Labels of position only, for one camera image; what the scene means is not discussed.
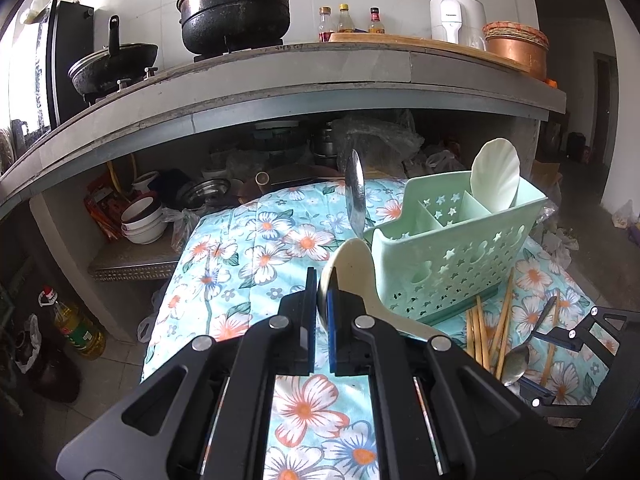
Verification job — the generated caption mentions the grey concrete counter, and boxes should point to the grey concrete counter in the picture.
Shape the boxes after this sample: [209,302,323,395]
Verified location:
[1,42,566,214]

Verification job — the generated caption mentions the large steel spoon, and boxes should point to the large steel spoon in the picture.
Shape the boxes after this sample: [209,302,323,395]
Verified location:
[345,150,366,238]

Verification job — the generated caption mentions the small steel spoon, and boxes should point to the small steel spoon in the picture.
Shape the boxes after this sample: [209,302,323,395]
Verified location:
[500,296,556,386]

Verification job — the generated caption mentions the large black stock pot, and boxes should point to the large black stock pot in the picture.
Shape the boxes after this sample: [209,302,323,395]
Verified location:
[177,0,291,58]

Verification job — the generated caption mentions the black wok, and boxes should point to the black wok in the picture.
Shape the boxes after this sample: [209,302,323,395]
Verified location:
[67,14,158,105]

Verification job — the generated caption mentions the yellow cap sauce bottle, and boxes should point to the yellow cap sauce bottle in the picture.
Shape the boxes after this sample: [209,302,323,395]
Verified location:
[337,3,356,32]

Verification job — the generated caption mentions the red cap sauce bottle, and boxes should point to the red cap sauce bottle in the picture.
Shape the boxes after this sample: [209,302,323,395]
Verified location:
[369,6,385,34]

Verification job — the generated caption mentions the mint green utensil caddy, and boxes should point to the mint green utensil caddy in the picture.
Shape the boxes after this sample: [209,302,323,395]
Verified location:
[364,171,546,324]

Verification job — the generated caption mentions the wooden cutting board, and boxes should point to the wooden cutting board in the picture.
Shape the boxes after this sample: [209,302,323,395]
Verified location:
[330,32,529,74]

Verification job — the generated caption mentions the copper pot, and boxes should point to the copper pot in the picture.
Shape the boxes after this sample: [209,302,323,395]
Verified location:
[483,21,549,80]

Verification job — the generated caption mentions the dark vinegar bottle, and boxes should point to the dark vinegar bottle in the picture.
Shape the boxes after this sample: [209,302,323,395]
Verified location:
[318,6,333,42]

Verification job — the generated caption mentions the steel bowl under counter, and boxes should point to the steel bowl under counter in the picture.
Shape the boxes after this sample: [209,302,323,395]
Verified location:
[176,179,236,209]

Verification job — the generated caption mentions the stack of white bowls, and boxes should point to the stack of white bowls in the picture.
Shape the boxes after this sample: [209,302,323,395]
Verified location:
[120,193,167,245]

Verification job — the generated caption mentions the white electric kettle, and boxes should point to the white electric kettle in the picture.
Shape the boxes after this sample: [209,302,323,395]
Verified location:
[430,0,486,51]

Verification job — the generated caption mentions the cooking oil bottle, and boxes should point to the cooking oil bottle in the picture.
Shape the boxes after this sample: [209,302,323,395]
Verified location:
[38,285,106,361]

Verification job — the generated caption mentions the white shell rice paddle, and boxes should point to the white shell rice paddle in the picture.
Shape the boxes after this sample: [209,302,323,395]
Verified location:
[470,138,521,214]

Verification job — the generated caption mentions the cream rice spoon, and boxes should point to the cream rice spoon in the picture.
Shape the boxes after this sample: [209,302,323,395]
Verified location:
[318,238,444,341]

